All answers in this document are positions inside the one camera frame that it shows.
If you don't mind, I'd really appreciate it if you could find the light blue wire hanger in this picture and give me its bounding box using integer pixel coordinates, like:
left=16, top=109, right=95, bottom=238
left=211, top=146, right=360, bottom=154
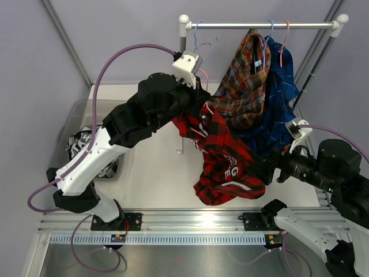
left=193, top=20, right=218, bottom=71

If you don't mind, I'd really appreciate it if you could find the aluminium rail base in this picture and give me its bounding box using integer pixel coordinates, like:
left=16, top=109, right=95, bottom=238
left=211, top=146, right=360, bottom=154
left=37, top=209, right=348, bottom=233

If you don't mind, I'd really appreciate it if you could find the clear plastic bin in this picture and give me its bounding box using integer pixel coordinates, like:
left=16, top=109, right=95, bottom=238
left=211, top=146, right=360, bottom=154
left=49, top=99, right=124, bottom=181

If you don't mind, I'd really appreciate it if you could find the pink hanger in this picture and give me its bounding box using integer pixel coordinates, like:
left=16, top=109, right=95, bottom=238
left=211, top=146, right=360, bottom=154
left=186, top=69, right=214, bottom=142
left=279, top=20, right=290, bottom=68

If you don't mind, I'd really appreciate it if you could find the brown plaid shirt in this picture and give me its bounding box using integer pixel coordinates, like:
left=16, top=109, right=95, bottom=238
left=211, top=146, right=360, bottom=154
left=208, top=29, right=272, bottom=130

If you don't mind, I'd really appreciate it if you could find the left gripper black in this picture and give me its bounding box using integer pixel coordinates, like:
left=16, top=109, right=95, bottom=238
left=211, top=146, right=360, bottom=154
left=152, top=74, right=209, bottom=130

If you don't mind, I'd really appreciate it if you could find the blue shirt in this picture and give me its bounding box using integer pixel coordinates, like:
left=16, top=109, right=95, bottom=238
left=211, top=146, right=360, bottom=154
left=235, top=36, right=299, bottom=157

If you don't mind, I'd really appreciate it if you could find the blue hanger right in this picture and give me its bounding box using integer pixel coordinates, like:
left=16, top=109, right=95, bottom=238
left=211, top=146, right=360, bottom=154
left=262, top=20, right=274, bottom=69

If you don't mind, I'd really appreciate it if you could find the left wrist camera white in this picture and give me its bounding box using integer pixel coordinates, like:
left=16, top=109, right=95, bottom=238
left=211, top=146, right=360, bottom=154
left=172, top=51, right=203, bottom=88

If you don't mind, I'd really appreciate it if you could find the white slotted cable duct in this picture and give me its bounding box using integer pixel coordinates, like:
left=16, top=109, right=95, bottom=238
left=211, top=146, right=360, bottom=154
left=50, top=233, right=271, bottom=246

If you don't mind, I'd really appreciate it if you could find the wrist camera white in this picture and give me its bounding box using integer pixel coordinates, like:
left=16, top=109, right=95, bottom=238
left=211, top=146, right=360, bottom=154
left=285, top=117, right=312, bottom=154
left=172, top=51, right=203, bottom=88

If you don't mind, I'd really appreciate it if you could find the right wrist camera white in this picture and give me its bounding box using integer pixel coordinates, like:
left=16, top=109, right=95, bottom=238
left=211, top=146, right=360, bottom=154
left=285, top=117, right=312, bottom=154

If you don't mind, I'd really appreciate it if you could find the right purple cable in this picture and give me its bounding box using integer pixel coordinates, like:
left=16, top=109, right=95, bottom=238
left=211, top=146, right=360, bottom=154
left=299, top=123, right=369, bottom=165

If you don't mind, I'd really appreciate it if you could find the purple cable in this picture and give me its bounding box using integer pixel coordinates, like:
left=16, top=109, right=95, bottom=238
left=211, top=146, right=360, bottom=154
left=299, top=123, right=369, bottom=165
left=27, top=44, right=176, bottom=213

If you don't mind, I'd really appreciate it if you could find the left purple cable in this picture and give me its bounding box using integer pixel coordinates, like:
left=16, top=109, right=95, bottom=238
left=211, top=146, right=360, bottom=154
left=27, top=44, right=176, bottom=213

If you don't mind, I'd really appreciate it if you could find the black white plaid shirt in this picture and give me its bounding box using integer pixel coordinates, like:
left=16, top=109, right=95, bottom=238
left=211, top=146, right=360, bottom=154
left=65, top=123, right=121, bottom=181

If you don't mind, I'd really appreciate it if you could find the red black plaid shirt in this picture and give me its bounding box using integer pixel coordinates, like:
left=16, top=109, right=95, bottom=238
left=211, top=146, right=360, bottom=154
left=172, top=105, right=266, bottom=206

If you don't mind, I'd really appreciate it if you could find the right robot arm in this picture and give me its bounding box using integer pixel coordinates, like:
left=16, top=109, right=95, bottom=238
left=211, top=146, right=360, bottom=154
left=261, top=139, right=368, bottom=276

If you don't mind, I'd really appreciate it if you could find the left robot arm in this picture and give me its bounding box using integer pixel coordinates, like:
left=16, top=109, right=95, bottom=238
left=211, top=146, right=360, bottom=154
left=53, top=73, right=210, bottom=230

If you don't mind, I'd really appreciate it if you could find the clothes rack metal white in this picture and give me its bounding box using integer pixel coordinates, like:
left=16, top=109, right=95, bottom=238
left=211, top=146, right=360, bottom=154
left=172, top=13, right=350, bottom=155

